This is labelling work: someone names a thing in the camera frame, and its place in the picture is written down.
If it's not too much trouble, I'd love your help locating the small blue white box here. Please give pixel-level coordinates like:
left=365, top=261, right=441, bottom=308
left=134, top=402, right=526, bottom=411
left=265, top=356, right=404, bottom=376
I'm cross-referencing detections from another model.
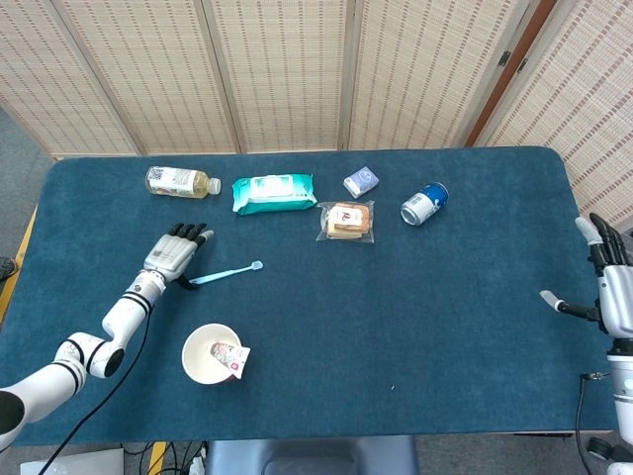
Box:
left=342, top=165, right=382, bottom=199

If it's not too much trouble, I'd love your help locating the green wet wipes pack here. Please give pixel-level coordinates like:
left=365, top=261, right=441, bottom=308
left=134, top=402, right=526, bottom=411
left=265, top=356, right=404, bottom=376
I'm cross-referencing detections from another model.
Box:
left=230, top=172, right=318, bottom=217

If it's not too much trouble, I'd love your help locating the red paper cup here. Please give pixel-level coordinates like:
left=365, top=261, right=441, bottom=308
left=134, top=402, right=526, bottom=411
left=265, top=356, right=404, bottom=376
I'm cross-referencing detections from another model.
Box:
left=181, top=323, right=246, bottom=386

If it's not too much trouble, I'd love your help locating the packaged sliced cake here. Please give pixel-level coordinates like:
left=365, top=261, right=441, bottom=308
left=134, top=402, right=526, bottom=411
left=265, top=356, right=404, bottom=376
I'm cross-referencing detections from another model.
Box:
left=316, top=200, right=376, bottom=244

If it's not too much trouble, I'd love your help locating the wide bamboo folding screen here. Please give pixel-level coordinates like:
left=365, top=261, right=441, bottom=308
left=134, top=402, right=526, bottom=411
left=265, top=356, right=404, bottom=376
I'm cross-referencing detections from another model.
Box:
left=0, top=0, right=545, bottom=157

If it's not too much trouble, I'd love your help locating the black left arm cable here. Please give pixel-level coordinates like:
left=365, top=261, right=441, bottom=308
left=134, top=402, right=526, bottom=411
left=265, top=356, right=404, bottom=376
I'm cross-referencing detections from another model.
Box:
left=48, top=314, right=152, bottom=475

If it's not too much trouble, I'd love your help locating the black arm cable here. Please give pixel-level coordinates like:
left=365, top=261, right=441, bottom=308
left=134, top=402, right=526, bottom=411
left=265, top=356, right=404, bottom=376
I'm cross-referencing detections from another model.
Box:
left=48, top=314, right=152, bottom=475
left=576, top=371, right=612, bottom=475

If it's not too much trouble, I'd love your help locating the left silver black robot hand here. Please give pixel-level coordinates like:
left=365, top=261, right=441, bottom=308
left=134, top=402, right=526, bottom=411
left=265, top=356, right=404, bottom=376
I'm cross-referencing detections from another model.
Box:
left=141, top=222, right=217, bottom=292

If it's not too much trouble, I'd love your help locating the blue grey chair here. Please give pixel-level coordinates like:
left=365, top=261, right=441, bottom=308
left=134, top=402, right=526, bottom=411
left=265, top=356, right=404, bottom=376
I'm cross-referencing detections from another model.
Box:
left=205, top=434, right=419, bottom=475

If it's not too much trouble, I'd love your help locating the narrow bamboo folding screen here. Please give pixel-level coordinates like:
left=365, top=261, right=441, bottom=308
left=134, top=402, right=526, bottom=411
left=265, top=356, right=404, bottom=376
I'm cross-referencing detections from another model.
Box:
left=474, top=0, right=633, bottom=243

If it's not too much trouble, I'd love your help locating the brown wooden post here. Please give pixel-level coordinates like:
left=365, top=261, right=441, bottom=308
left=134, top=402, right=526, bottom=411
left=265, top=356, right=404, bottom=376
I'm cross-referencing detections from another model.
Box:
left=464, top=0, right=559, bottom=148

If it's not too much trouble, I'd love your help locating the white floral toothpaste tube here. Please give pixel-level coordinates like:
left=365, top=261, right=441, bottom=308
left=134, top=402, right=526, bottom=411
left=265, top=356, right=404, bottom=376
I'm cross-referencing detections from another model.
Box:
left=209, top=339, right=251, bottom=381

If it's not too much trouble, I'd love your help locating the dark blue table cloth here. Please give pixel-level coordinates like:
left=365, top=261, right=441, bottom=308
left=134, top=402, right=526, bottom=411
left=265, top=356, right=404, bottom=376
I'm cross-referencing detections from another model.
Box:
left=0, top=145, right=619, bottom=449

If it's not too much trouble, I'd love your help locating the light blue toothbrush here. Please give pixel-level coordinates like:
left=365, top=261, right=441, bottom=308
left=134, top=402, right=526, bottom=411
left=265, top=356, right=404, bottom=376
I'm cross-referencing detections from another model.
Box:
left=189, top=259, right=265, bottom=286

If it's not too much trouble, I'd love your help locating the black floor cable bundle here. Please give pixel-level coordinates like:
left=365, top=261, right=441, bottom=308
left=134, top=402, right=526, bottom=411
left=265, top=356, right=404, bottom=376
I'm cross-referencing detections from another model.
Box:
left=123, top=439, right=207, bottom=475

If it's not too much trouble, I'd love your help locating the blue white drink can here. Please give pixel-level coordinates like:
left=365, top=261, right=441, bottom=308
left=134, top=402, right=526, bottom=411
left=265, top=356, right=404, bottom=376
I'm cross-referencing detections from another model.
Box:
left=400, top=182, right=450, bottom=227

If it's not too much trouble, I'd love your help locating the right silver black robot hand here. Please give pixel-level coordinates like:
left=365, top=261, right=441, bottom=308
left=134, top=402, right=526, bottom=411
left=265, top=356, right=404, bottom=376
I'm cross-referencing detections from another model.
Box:
left=539, top=212, right=633, bottom=340

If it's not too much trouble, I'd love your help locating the yellow tea plastic bottle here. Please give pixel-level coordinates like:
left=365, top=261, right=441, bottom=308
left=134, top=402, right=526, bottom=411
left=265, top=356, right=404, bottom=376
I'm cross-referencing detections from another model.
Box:
left=144, top=165, right=223, bottom=200

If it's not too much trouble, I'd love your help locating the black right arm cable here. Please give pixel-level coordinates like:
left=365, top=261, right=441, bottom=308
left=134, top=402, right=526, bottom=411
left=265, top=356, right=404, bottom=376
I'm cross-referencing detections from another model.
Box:
left=576, top=371, right=612, bottom=475

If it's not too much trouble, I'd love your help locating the black caster wheel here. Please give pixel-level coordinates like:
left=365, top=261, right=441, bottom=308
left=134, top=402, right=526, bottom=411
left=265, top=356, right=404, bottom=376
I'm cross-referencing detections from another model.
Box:
left=587, top=436, right=617, bottom=461

